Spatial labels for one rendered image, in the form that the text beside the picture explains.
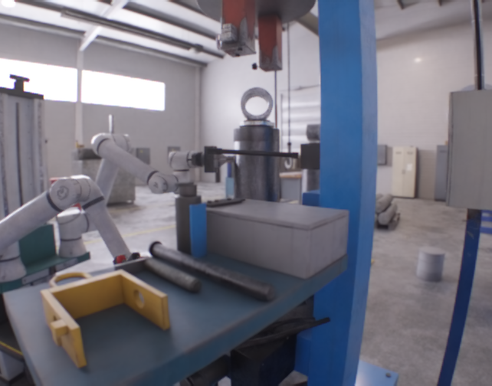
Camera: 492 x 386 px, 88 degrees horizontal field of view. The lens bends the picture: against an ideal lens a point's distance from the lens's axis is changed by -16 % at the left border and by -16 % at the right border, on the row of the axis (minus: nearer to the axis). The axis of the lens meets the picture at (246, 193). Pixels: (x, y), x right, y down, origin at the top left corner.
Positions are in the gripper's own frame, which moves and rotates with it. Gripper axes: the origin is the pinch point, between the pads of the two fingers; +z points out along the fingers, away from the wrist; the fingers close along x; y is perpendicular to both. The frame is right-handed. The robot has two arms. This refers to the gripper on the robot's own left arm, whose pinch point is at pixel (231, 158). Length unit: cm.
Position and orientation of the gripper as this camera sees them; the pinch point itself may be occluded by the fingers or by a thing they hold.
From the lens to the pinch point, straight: 144.1
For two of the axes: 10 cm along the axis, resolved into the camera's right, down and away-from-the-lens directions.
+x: 0.0, 9.9, 1.1
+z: 9.4, 0.4, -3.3
